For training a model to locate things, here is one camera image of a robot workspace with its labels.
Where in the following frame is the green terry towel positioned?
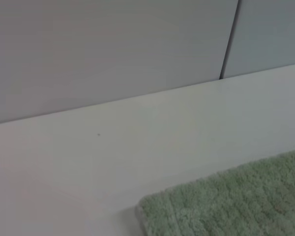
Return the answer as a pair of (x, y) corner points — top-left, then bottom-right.
(135, 147), (295, 236)

